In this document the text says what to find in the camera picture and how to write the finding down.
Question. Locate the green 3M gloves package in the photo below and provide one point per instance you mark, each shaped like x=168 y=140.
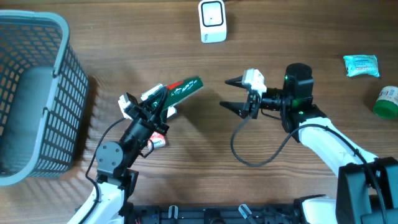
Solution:
x=179 y=91

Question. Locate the light blue wipes packet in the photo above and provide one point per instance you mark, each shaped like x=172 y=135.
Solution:
x=361 y=65

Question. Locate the green lid jar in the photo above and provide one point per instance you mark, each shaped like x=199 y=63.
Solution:
x=386 y=103

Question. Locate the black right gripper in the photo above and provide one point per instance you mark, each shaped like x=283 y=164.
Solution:
x=240 y=107

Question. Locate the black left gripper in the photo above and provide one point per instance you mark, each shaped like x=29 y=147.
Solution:
x=146 y=114

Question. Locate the white barcode scanner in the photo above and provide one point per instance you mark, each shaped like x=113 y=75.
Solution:
x=212 y=16

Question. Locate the grey plastic shopping basket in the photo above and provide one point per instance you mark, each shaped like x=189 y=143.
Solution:
x=44 y=90

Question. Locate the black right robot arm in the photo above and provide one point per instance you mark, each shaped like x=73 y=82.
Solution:
x=367 y=184

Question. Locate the white blue small box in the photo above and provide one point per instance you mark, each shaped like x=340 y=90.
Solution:
x=154 y=91

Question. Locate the red white small packet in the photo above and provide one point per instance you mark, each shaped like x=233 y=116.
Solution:
x=156 y=141

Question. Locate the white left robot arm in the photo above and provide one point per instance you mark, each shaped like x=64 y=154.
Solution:
x=115 y=181

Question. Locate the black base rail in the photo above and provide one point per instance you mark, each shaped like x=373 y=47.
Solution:
x=266 y=214

